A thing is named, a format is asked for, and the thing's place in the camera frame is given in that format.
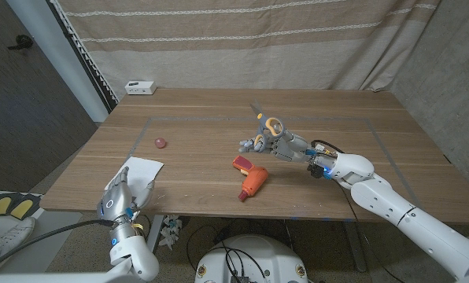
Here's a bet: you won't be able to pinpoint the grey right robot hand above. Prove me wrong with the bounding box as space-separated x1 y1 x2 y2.
238 131 312 163

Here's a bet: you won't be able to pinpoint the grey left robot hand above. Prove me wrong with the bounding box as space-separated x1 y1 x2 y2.
96 165 157 224

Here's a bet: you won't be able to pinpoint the orange grey scissors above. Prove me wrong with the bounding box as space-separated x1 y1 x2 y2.
249 98 286 153

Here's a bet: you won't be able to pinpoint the white tissue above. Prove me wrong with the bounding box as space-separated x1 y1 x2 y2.
104 156 164 197

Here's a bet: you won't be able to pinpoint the orange toy drill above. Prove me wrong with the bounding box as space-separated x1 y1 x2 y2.
232 155 270 203

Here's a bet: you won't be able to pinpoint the grey metal table leg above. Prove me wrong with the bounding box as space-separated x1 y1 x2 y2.
342 221 368 273
146 215 165 255

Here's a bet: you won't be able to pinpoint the white blue floral object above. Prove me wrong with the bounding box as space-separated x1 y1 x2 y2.
159 215 184 251

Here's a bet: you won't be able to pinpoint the yellow black foot pedal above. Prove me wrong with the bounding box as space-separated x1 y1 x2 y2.
0 193 15 218
9 194 42 221

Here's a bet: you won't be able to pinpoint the white robot chest rim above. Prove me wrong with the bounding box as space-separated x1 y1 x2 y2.
0 271 143 283

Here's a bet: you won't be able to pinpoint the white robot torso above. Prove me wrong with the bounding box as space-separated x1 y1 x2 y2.
194 234 309 283

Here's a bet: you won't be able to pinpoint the white shoe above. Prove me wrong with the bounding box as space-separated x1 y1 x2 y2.
0 217 38 274

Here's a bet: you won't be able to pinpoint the white power strip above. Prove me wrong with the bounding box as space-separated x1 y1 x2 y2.
124 80 157 96

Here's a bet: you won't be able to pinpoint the beige striped backdrop curtain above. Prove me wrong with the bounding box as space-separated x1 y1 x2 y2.
56 0 442 94

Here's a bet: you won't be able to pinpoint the black white triangle-pattern trim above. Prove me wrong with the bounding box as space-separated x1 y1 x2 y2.
47 0 120 113

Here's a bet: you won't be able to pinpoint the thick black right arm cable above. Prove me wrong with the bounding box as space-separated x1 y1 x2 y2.
310 139 345 154

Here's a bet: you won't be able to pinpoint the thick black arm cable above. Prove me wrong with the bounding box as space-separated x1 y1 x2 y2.
0 219 116 274
310 139 345 154

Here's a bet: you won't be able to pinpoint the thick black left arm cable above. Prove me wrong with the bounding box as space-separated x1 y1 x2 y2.
0 219 116 274

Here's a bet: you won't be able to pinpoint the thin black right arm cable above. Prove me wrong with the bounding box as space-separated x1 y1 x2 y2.
336 180 407 283

